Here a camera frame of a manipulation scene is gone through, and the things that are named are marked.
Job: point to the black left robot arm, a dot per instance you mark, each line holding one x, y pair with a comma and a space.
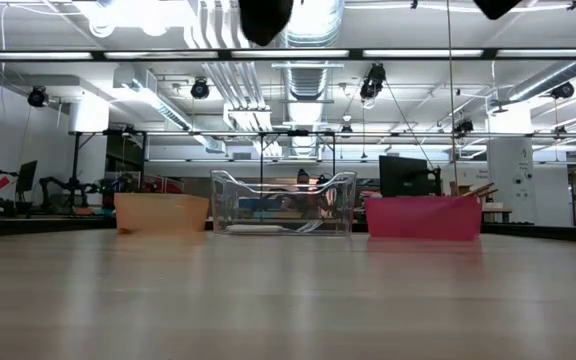
265, 20

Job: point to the silver ventilation duct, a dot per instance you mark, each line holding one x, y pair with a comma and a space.
305, 75

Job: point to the brown cardboard box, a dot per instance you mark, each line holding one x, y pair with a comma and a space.
460, 189

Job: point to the black background rig frame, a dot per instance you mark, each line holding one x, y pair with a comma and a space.
75, 160

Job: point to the black background robot arm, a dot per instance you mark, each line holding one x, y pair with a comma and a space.
68, 187

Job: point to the gold fork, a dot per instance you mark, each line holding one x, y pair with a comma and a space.
478, 188
485, 192

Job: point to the orange plastic bin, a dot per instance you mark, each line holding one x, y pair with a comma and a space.
160, 212

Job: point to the small black monitor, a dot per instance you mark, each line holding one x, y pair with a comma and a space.
27, 176

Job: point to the red plastic bin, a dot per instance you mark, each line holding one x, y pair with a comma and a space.
423, 217

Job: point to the person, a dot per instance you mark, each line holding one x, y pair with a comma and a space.
303, 176

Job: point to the black hanging spotlight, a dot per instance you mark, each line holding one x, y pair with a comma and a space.
200, 89
463, 126
562, 90
37, 96
372, 82

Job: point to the large black monitor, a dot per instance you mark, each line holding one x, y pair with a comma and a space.
403, 175

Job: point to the white square pillar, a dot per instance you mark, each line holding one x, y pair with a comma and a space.
510, 165

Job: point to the clear plastic bin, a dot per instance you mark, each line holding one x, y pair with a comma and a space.
228, 200

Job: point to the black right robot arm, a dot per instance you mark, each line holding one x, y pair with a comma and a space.
495, 7

